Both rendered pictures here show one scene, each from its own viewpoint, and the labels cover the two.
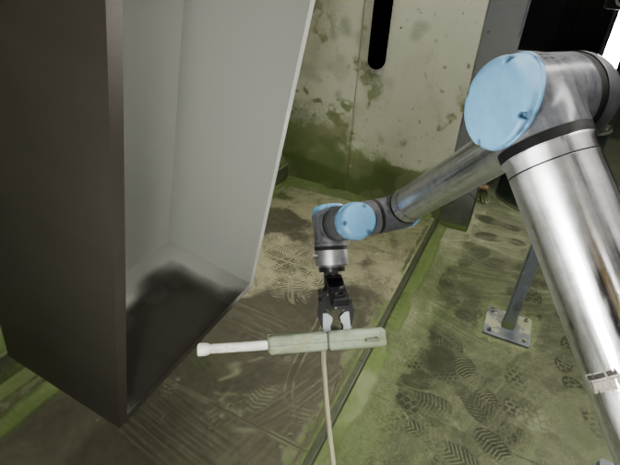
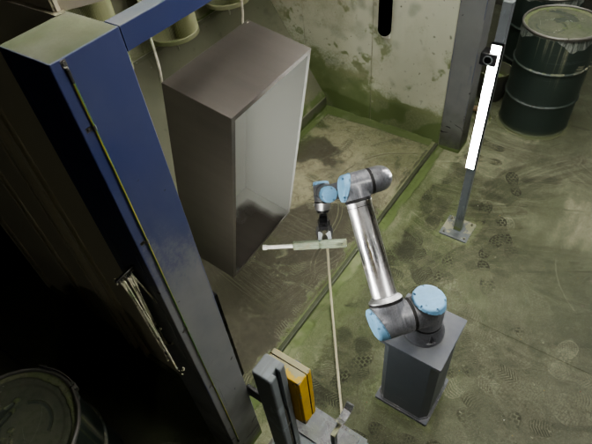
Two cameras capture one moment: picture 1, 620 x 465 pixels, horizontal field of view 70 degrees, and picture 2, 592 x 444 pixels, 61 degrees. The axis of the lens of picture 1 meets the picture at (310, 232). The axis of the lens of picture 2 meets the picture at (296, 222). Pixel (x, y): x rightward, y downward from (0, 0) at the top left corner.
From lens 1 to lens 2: 173 cm
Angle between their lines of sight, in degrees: 19
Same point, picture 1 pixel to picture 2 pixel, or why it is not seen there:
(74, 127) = (221, 190)
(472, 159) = not seen: hidden behind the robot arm
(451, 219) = (447, 144)
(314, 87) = (341, 42)
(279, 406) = (307, 271)
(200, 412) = (267, 273)
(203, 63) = (257, 115)
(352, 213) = (326, 192)
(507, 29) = (476, 15)
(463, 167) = not seen: hidden behind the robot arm
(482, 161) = not seen: hidden behind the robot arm
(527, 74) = (344, 187)
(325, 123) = (351, 69)
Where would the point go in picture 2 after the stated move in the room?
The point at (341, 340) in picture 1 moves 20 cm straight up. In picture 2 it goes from (325, 244) to (323, 220)
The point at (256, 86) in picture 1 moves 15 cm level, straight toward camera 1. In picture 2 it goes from (283, 129) to (281, 146)
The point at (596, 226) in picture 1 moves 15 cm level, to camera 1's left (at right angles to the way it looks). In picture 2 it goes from (361, 228) to (326, 225)
